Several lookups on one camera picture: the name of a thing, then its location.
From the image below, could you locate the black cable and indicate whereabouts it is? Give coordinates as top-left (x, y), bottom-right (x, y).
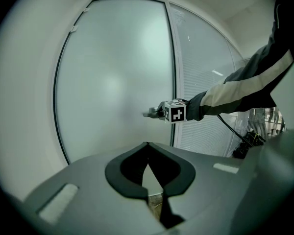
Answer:
top-left (216, 114), bottom-right (246, 142)

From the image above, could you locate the person's jacket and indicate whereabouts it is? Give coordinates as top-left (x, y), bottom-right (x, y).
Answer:
top-left (267, 0), bottom-right (294, 132)

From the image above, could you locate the person's right forearm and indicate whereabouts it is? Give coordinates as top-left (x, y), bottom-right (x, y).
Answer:
top-left (186, 45), bottom-right (294, 122)

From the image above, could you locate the frosted glass door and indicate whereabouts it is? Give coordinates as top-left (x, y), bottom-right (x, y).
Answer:
top-left (52, 0), bottom-right (177, 165)

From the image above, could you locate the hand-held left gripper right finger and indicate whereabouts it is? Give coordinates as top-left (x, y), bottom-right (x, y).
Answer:
top-left (148, 142), bottom-right (258, 230)

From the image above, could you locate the stack of black chair bases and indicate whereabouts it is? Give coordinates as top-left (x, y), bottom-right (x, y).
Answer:
top-left (232, 130), bottom-right (267, 159)

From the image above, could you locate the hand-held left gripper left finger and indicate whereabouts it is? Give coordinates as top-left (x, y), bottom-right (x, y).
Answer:
top-left (23, 142), bottom-right (168, 235)

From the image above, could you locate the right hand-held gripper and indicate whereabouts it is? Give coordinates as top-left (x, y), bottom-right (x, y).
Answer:
top-left (149, 98), bottom-right (188, 125)

